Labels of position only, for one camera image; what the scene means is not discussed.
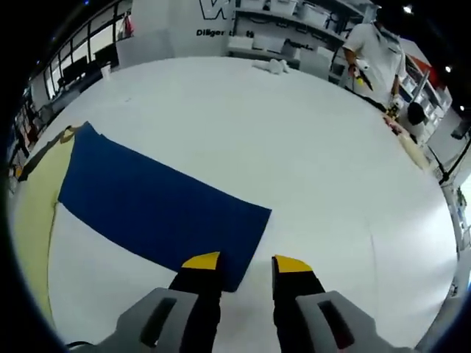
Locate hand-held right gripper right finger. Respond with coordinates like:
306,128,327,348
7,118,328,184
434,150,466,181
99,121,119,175
271,254,397,353

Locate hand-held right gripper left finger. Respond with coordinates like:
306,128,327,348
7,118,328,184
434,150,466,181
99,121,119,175
113,252,224,353

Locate yellow blue grey garment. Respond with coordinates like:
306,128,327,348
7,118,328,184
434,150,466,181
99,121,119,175
10,121,273,332

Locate beige garment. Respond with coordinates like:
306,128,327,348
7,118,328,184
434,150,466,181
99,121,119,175
382,112,431,170

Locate black tripod stand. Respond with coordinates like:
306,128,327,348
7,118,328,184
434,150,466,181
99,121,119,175
430,128,471,185

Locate white cloth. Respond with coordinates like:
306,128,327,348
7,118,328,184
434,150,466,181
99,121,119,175
252,57,291,76

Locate metal storage shelf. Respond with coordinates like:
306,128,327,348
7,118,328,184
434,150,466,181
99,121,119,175
399,69,453,122
227,0,369,60

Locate black computer monitor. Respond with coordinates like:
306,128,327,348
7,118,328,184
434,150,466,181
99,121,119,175
61,65,88,88
93,49,118,65

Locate white storage bin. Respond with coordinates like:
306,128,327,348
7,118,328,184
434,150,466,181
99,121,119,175
300,1,329,24
270,0,298,15

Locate round ceiling spotlights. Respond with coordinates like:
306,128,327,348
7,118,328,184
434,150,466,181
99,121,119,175
403,3,467,111

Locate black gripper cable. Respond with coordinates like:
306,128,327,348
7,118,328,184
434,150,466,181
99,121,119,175
64,340,96,351

